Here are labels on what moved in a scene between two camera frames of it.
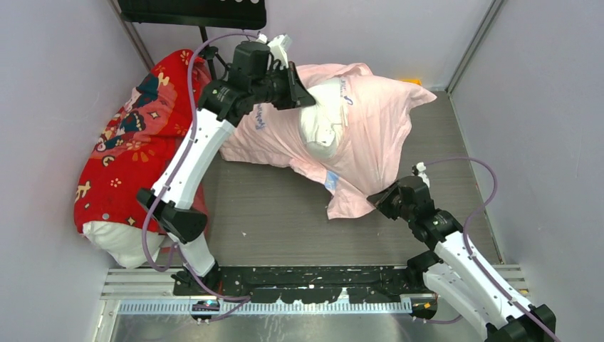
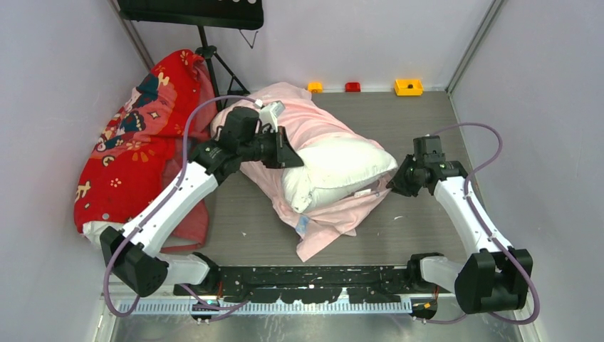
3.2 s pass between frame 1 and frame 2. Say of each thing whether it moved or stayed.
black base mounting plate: stayed
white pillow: moved
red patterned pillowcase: stayed
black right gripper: moved
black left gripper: moved
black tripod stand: stayed
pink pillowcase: moved
